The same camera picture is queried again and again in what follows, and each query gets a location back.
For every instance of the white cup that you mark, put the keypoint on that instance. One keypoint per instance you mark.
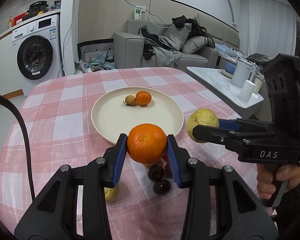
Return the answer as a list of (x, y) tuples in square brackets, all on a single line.
[(247, 91)]

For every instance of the person's right forearm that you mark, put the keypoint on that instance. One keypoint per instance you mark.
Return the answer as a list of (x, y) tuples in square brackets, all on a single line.
[(295, 212)]

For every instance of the cream round plate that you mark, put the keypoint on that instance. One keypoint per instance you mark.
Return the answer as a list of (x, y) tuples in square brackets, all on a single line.
[(120, 120)]

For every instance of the person's right hand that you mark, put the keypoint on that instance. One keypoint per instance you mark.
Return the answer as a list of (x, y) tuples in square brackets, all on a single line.
[(263, 186)]

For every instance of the blue bowl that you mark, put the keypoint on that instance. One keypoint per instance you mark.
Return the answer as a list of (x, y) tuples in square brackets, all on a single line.
[(230, 68)]

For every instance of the grey pillow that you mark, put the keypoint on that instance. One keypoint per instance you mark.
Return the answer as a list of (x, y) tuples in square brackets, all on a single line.
[(177, 36), (195, 45)]

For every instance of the pink checked tablecloth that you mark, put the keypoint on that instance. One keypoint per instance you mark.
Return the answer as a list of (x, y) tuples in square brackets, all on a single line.
[(64, 120)]

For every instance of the grey sofa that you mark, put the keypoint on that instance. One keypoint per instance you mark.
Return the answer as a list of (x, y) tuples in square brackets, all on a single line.
[(130, 50)]

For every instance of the large orange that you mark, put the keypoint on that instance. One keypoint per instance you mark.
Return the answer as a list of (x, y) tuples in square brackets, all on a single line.
[(147, 143)]

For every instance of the patterned black chair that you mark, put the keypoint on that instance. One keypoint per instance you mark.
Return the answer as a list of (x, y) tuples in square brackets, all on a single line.
[(94, 47)]

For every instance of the white washing machine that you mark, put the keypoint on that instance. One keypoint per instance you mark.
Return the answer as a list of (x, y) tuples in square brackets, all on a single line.
[(37, 52)]

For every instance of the light blue cushion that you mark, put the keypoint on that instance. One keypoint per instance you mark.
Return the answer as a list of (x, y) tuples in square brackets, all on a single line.
[(226, 50)]

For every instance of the blue cloth pile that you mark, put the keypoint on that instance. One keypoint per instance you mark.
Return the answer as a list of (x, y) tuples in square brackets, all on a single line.
[(97, 61)]

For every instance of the brown longan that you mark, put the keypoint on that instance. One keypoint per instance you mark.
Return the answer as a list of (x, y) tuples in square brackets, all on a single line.
[(130, 100)]

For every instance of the black pressure cooker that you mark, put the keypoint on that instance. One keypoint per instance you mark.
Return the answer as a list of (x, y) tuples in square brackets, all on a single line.
[(37, 8)]

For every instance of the red cherry tomato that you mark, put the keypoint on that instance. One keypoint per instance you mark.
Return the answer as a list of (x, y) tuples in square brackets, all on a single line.
[(165, 157), (168, 170)]

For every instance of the grey blanket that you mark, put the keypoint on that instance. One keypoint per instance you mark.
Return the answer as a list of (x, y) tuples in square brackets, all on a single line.
[(166, 53)]

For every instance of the green-yellow citrus fruit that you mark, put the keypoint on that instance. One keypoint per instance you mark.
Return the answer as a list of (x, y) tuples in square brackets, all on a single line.
[(111, 193)]

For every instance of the dark clothes pile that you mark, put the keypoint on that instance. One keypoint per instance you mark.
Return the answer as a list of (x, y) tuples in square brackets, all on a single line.
[(148, 40)]

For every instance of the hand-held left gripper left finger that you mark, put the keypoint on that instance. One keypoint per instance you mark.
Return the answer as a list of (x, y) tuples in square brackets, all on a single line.
[(118, 161)]

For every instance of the white kettle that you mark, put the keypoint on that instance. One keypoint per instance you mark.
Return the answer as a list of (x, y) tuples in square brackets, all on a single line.
[(241, 73)]

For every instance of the yellow bumpy guava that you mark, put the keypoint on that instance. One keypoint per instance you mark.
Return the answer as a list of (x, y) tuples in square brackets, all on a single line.
[(202, 117)]

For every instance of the dark cherry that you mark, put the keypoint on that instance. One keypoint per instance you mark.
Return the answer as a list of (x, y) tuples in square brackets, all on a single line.
[(155, 173), (161, 187)]

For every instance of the white curtain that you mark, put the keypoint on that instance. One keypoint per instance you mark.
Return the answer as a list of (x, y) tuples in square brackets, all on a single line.
[(267, 25)]

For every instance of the marble coffee table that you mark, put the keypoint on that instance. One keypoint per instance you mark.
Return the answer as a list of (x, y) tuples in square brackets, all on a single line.
[(215, 80)]

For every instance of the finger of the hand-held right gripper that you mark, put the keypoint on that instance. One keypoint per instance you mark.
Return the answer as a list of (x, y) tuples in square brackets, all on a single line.
[(210, 133), (226, 124)]

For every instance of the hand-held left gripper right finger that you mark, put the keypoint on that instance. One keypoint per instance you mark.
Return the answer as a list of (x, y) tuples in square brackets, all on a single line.
[(174, 162)]

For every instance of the cream cup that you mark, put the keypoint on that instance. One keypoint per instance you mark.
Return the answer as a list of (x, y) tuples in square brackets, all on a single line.
[(257, 85)]

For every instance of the dark jacket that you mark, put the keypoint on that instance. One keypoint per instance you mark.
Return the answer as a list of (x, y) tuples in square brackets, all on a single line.
[(260, 59)]

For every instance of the black clothes on sofa back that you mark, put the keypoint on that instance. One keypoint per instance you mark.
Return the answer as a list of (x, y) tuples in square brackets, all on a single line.
[(187, 22)]

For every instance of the red box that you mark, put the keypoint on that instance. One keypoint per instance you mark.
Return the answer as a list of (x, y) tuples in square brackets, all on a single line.
[(19, 18)]

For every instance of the small orange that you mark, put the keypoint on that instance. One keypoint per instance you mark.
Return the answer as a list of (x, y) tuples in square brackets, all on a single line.
[(143, 98)]

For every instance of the yellow bottle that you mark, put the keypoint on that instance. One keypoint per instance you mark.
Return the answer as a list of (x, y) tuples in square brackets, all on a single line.
[(9, 23)]

